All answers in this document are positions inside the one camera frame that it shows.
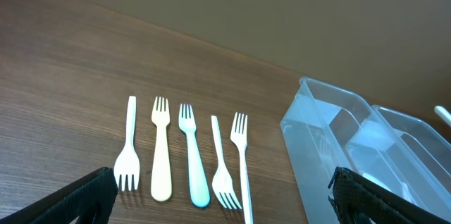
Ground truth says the white spoon wide handle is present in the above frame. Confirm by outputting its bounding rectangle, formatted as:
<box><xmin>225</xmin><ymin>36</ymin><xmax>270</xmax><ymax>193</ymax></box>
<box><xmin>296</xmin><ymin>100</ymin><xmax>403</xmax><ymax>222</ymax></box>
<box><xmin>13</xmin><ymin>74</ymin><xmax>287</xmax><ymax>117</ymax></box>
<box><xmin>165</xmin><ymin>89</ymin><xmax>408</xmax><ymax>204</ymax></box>
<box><xmin>434</xmin><ymin>106</ymin><xmax>451</xmax><ymax>126</ymax></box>

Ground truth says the white fork tines down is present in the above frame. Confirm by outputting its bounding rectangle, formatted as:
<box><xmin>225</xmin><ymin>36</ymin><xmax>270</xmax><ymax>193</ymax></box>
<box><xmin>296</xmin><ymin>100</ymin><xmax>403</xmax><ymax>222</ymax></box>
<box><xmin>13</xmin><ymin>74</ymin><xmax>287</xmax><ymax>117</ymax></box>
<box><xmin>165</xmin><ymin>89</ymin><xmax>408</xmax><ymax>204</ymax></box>
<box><xmin>113</xmin><ymin>96</ymin><xmax>140</xmax><ymax>192</ymax></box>

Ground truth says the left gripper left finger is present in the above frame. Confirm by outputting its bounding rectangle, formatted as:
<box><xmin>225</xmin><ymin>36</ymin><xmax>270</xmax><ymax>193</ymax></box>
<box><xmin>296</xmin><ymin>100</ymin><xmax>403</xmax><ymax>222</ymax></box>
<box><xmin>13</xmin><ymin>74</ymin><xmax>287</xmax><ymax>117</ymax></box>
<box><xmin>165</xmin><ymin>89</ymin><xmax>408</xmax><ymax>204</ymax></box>
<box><xmin>1</xmin><ymin>167</ymin><xmax>118</xmax><ymax>224</ymax></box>

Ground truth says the slim white fork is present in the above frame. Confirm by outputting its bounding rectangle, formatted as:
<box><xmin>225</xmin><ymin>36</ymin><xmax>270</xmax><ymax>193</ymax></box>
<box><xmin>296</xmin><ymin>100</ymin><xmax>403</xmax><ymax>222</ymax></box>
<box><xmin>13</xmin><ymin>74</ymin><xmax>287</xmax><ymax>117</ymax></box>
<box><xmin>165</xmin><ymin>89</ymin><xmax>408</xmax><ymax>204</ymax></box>
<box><xmin>230</xmin><ymin>112</ymin><xmax>254</xmax><ymax>224</ymax></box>

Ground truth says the left clear plastic container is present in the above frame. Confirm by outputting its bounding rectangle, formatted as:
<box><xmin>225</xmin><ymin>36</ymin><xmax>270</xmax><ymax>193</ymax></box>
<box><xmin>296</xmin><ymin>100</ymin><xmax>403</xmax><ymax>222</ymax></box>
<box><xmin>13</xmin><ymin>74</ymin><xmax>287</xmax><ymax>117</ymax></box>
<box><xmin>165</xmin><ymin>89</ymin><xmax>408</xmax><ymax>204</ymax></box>
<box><xmin>280</xmin><ymin>76</ymin><xmax>399</xmax><ymax>224</ymax></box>

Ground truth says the small white fork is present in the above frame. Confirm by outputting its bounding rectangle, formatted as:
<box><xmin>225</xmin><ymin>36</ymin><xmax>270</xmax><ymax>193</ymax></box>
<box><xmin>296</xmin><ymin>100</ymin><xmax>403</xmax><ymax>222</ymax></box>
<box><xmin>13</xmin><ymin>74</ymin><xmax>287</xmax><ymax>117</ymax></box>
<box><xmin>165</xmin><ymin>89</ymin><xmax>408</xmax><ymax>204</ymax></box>
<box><xmin>211</xmin><ymin>116</ymin><xmax>242</xmax><ymax>210</ymax></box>

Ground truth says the cream yellow fork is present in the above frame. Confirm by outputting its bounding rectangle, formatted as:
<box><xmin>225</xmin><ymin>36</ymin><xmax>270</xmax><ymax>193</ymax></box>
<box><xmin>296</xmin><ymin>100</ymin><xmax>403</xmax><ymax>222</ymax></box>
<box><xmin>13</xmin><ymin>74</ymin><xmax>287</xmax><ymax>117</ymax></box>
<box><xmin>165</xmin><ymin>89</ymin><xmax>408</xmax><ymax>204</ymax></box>
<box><xmin>151</xmin><ymin>97</ymin><xmax>172</xmax><ymax>201</ymax></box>

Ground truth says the clear plastic container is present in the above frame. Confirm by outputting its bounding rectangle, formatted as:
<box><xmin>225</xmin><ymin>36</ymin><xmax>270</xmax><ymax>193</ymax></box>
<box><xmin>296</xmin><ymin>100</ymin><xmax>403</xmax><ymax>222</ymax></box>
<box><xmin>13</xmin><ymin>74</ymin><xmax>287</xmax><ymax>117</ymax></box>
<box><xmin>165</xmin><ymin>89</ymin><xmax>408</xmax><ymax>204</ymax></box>
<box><xmin>345</xmin><ymin>104</ymin><xmax>451</xmax><ymax>222</ymax></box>
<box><xmin>280</xmin><ymin>76</ymin><xmax>399</xmax><ymax>224</ymax></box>

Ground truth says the light blue fork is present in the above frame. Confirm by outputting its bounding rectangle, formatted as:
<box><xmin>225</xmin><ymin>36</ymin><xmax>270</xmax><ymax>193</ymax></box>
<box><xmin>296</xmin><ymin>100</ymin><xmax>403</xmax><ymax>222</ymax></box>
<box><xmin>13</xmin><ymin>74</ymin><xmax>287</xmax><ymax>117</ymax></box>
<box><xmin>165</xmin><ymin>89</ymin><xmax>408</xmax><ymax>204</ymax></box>
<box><xmin>178</xmin><ymin>104</ymin><xmax>211</xmax><ymax>208</ymax></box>

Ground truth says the right clear plastic container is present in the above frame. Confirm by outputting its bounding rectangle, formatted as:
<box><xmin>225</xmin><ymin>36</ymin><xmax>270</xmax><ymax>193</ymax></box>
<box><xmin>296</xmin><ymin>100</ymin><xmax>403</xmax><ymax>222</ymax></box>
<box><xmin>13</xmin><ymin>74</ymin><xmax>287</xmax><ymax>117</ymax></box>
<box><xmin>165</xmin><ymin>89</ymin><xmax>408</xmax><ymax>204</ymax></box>
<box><xmin>345</xmin><ymin>104</ymin><xmax>451</xmax><ymax>222</ymax></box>

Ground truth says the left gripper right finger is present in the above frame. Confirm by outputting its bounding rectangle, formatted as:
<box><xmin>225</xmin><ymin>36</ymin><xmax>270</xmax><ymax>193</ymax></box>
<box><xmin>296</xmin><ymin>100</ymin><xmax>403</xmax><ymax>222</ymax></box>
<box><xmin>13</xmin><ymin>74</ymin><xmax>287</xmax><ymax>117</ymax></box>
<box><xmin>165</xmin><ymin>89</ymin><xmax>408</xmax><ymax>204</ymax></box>
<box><xmin>328</xmin><ymin>167</ymin><xmax>448</xmax><ymax>224</ymax></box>

